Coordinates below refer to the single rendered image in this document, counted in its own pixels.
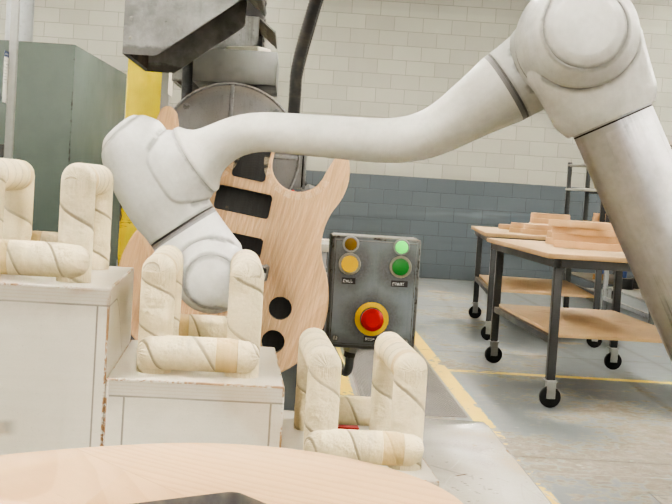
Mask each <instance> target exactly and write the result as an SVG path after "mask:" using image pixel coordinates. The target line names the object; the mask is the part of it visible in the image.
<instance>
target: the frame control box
mask: <svg viewBox="0 0 672 504"><path fill-rule="evenodd" d="M347 236H355V237H356V238H357V239H358V240H359V248H358V249H357V250H356V251H355V252H347V251H345V249H344V248H343V240H344V239H345V238H346V237H347ZM398 239H405V240H407V241H408V242H409V244H410V250H409V252H408V253H407V254H406V255H402V256H401V255H398V254H396V253H395V251H394V248H393V246H394V243H395V242H396V241H397V240H398ZM349 255H351V256H354V257H355V258H356V259H357V260H358V267H357V269H356V270H355V271H354V272H350V273H349V272H346V271H344V270H343V268H342V266H341V262H342V259H343V258H344V257H346V256H349ZM420 255H421V241H420V240H418V239H416V238H414V237H398V236H382V235H366V234H349V233H331V234H330V241H329V257H328V273H327V279H328V287H329V304H328V312H327V317H326V320H325V324H324V327H323V329H322V330H323V331H324V332H325V333H326V335H327V337H328V338H329V340H330V342H331V343H332V345H333V347H334V348H335V350H336V352H337V353H338V351H337V349H336V347H343V351H344V355H343V356H345V365H344V363H343V361H342V359H341V357H340V355H339V353H338V355H339V357H340V359H341V363H342V370H341V375H343V376H346V377H347V376H349V375H350V374H351V373H352V370H353V365H354V358H355V355H356V353H357V352H358V348H360V349H374V345H375V341H376V339H377V337H378V336H379V335H380V334H382V333H384V332H394V333H396V334H398V335H399V336H400V337H401V338H402V339H403V340H404V341H406V342H407V343H408V344H409V345H410V346H411V347H412V348H413V349H414V345H415V330H416V315H417V300H418V285H419V270H420ZM397 259H404V260H406V261H407V262H408V264H409V270H408V272H407V273H406V274H405V275H402V276H400V275H396V274H395V273H394V272H393V270H392V264H393V262H394V261H395V260H397ZM368 309H377V310H379V311H380V312H381V313H382V315H383V318H384V322H383V325H382V327H381V328H380V329H379V330H377V331H373V332H371V331H368V330H366V329H365V328H364V327H363V326H362V324H361V316H362V314H363V313H364V312H365V311H366V310H368Z"/></svg>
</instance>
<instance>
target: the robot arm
mask: <svg viewBox="0 0 672 504"><path fill-rule="evenodd" d="M656 93H657V82H656V79H655V75H654V72H653V68H652V65H651V61H650V58H649V54H648V51H647V47H646V43H645V39H644V35H643V30H642V28H641V27H640V22H639V18H638V14H637V12H636V10H635V8H634V6H633V4H632V2H631V1H630V0H531V1H530V2H529V4H528V5H527V6H526V8H525V9H524V11H523V13H522V15H521V17H520V19H519V21H518V25H517V28H516V29H515V31H514V32H513V33H512V34H511V36H510V37H509V38H507V39H506V40H505V41H504V42H503V43H502V44H501V45H499V46H498V47H497V48H496V49H494V50H493V51H492V52H491V53H489V54H488V55H487V56H485V57H484V58H483V59H481V60H480V61H479V62H478V63H477V64H476V65H475V66H474V67H473V68H472V69H471V70H470V71H469V72H468V73H467V74H466V75H465V76H464V77H463V78H462V79H461V80H460V81H459V82H457V83H456V84H455V85H454V86H453V87H452V88H451V89H450V90H448V91H447V92H446V93H445V94H444V95H443V96H442V97H440V98H439V99H438V100H437V101H436V102H434V103H433V104H432V105H430V106H429V107H427V108H425V109H423V110H421V111H419V112H417V113H414V114H411V115H408V116H403V117H396V118H364V117H347V116H330V115H313V114H296V113H277V112H258V113H247V114H241V115H236V116H232V117H229V118H226V119H223V120H220V121H218V122H215V123H213V124H210V125H208V126H205V127H203V128H200V129H196V130H189V129H184V128H181V127H176V128H174V129H173V130H166V128H165V127H164V126H163V124H162V123H161V122H160V121H159V120H156V119H154V118H151V117H149V116H145V115H140V116H139V115H132V116H129V117H127V118H126V119H124V120H123V121H122V122H120V123H119V124H118V125H117V126H115V127H114V128H113V129H112V130H111V131H110V132H109V133H108V134H107V135H106V137H105V138H104V140H103V144H102V154H101V157H102V163H103V166H105V167H107V168H108V169H109V170H110V171H111V173H112V175H113V180H114V182H113V191H114V193H115V195H116V197H117V199H118V201H119V203H120V204H121V206H122V208H123V209H124V211H125V212H126V214H127V216H128V217H129V219H130V220H131V222H132V223H133V224H134V226H135V227H136V228H137V230H138V231H139V232H140V233H141V234H142V235H143V236H144V237H145V238H146V240H147V241H148V243H149V244H150V245H151V246H152V248H153V250H154V251H156V250H157V249H158V248H160V247H161V246H163V245H173V246H175V247H177V248H178V249H179V250H180V251H181V253H182V254H183V278H182V296H181V299H182V300H183V301H184V302H185V303H186V304H187V305H188V306H189V307H191V308H192V309H194V310H196V311H199V312H202V313H207V314H217V313H222V312H226V311H228V298H229V281H230V264H231V259H232V257H233V255H234V254H235V253H236V252H238V251H240V250H243V249H242V246H241V243H240V242H239V241H238V240H237V238H236V237H235V236H234V235H233V233H232V232H231V231H230V229H229V228H228V227H227V225H226V224H225V223H224V221H223V220H222V219H221V217H220V216H219V214H218V213H217V211H216V210H215V208H214V207H213V205H212V203H211V202H210V198H211V197H212V195H213V193H214V192H216V191H217V190H218V189H219V185H220V179H221V176H222V173H223V172H224V170H225V169H226V168H227V167H228V165H230V164H231V163H232V162H233V161H235V160H236V159H238V158H240V157H242V156H244V155H247V154H251V153H257V152H275V153H286V154H296V155H305V156H315V157H325V158H334V159H344V160H354V161H363V162H374V163H406V162H414V161H420V160H425V159H429V158H432V157H436V156H439V155H442V154H444V153H447V152H450V151H452V150H454V149H457V148H459V147H461V146H463V145H466V144H468V143H470V142H472V141H474V140H477V139H479V138H481V137H484V136H486V135H488V134H490V133H493V132H495V131H498V130H500V129H503V128H505V127H508V126H510V125H513V124H515V123H518V122H521V121H523V120H524V119H526V118H528V117H530V116H532V115H534V114H536V113H538V112H540V111H542V110H544V109H545V111H546V113H547V115H548V117H549V118H550V120H551V122H552V124H553V125H554V127H555V128H556V130H557V131H558V132H560V133H561V134H562V135H563V136H565V137H566V138H568V139H569V138H571V137H573V138H574V140H575V142H576V145H577V147H578V149H579V151H580V154H581V156H582V158H583V161H584V163H585V165H586V168H587V170H588V172H589V174H590V177H591V179H592V181H593V184H594V186H595V188H596V191H597V193H598V195H599V197H600V200H601V202H602V204H603V207H604V209H605V211H606V213H607V216H608V218H609V220H610V223H611V225H612V227H613V230H614V232H615V234H616V236H617V239H618V241H619V243H620V246H621V248H622V250H623V253H624V255H625V257H626V259H627V262H628V264H629V266H630V269H631V271H632V273H633V276H634V278H635V280H636V282H637V285H638V287H639V289H640V292H641V294H642V296H643V299H644V301H645V303H646V305H647V308H648V310H649V312H650V315H651V317H652V319H653V322H654V324H655V326H656V328H657V331H658V333H659V335H660V338H661V340H662V342H663V344H664V347H665V349H666V351H667V354H668V356H669V358H670V361H671V363H672V149H671V147H670V145H669V142H668V140H667V138H666V135H665V133H664V131H663V128H662V126H661V124H660V121H659V119H658V117H657V115H656V112H655V110H654V108H653V105H652V103H651V102H653V101H655V100H656Z"/></svg>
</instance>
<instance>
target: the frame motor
mask: <svg viewBox="0 0 672 504"><path fill-rule="evenodd" d="M174 110H175V111H176V112H177V114H178V121H179V127H181V128H184V129H189V130H196V129H200V128H203V127H205V126H208V125H210V124H213V123H215V122H218V121H220V120H223V119H226V118H229V117H232V116H236V115H241V114H247V113H258V112H277V113H287V112H286V110H285V109H284V108H283V107H282V106H281V105H280V103H279V102H278V101H276V100H275V99H274V98H273V97H272V96H270V95H269V94H267V93H266V92H264V91H262V90H260V89H258V88H256V87H253V86H250V85H247V84H242V83H235V82H221V83H215V84H210V85H207V86H204V87H201V88H199V89H197V90H195V91H193V92H191V93H190V94H188V95H187V96H185V97H184V98H183V99H182V100H181V101H180V102H178V103H177V104H176V106H175V107H174ZM306 165H307V156H305V155H296V154H286V153H274V158H273V162H272V170H273V174H274V176H275V178H276V180H277V181H278V182H279V183H280V184H281V185H282V186H283V187H285V188H286V189H288V190H291V189H301V187H302V189H305V186H306V185H307V181H306Z"/></svg>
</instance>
